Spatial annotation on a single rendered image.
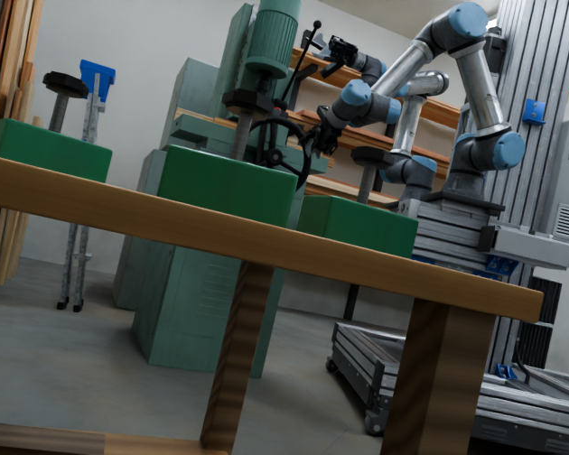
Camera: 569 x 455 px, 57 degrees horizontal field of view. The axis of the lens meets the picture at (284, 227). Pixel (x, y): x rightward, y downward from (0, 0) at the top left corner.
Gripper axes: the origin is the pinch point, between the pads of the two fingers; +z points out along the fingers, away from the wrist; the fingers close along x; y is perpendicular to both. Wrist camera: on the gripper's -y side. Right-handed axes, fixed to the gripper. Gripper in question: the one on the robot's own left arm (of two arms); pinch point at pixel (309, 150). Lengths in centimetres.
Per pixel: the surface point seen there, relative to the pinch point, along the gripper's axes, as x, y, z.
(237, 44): -20, -69, 27
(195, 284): -26, 36, 45
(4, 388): -78, 80, 23
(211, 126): -30.4, -14.3, 17.6
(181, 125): -41.0, -12.1, 18.3
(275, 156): -10.4, 2.2, 4.8
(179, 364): -27, 62, 60
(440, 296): -41, 95, -106
